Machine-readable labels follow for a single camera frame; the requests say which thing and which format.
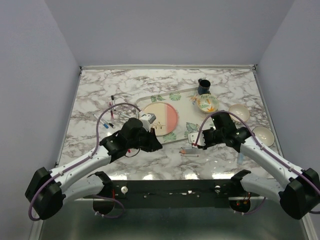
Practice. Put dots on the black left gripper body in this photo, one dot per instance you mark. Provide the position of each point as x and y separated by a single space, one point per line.
145 140

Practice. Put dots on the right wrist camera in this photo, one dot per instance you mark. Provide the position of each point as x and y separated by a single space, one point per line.
193 138

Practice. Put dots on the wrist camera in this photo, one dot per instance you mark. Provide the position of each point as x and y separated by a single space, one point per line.
147 118
193 138

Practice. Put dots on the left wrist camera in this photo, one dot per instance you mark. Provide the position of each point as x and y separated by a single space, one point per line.
147 118

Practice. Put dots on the light blue highlighter pen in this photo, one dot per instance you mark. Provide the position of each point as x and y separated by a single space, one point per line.
240 158

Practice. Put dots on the floral serving tray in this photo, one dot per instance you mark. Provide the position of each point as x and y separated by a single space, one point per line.
190 117

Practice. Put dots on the floral orange rimmed bowl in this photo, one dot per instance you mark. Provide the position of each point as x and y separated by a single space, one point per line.
207 103

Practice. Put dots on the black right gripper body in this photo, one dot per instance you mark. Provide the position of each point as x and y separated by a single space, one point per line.
211 137

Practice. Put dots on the white marker blue cap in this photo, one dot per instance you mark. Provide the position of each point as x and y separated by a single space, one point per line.
98 119

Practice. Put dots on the blue striped white bowl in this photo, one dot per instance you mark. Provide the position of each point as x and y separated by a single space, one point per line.
265 135

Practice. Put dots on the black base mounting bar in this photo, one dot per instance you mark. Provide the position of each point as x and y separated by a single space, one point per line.
169 194

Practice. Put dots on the dark blue mug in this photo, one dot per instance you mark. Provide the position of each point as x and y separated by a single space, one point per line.
203 86

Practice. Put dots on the cream and pink plate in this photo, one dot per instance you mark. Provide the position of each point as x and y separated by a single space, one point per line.
166 117

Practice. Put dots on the pink red pen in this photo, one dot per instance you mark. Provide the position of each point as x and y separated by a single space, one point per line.
111 112

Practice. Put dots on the white marker red cap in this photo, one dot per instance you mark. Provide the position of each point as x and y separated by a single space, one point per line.
190 155

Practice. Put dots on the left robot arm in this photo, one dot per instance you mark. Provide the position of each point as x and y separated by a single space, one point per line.
49 190

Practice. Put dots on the white orange rimmed bowl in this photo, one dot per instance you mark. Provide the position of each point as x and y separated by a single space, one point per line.
240 111

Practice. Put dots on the white marker black eraser cap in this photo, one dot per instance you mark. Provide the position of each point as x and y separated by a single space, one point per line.
105 122

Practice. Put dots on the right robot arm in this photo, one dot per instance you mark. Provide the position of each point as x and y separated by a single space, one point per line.
297 190

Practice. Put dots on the white marker black tip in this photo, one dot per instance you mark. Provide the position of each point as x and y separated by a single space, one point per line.
125 115

